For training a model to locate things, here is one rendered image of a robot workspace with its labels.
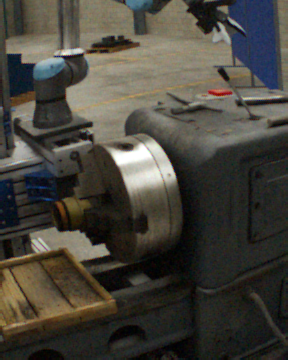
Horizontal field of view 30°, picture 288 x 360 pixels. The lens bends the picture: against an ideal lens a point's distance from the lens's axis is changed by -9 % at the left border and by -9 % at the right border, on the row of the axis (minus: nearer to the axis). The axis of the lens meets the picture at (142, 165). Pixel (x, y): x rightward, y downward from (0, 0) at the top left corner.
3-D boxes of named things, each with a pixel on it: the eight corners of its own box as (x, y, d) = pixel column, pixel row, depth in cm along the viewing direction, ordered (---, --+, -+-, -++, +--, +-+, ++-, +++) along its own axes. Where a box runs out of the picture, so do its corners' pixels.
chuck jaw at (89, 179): (112, 193, 148) (99, 149, 150) (118, 189, 143) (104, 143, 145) (72, 202, 143) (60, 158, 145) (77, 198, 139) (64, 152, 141)
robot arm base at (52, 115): (27, 123, 200) (25, 97, 197) (64, 114, 206) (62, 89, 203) (40, 131, 187) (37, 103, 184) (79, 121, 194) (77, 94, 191)
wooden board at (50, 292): (68, 257, 163) (65, 245, 162) (118, 312, 132) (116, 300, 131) (-22, 277, 151) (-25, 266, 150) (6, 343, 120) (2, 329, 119)
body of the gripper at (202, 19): (215, 32, 180) (192, 7, 180) (231, 18, 174) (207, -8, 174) (206, 36, 174) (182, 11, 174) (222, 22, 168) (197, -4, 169)
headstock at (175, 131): (272, 187, 203) (269, 85, 190) (357, 228, 162) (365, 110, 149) (127, 231, 179) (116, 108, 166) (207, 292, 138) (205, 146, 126)
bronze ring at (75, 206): (79, 187, 144) (47, 195, 141) (93, 199, 136) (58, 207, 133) (84, 220, 147) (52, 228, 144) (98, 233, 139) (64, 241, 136)
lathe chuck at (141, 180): (114, 214, 168) (115, 115, 151) (165, 277, 144) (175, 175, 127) (85, 220, 164) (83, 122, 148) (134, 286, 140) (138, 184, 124)
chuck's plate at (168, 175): (125, 211, 169) (127, 113, 153) (177, 273, 145) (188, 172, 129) (114, 214, 168) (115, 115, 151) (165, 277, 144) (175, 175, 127)
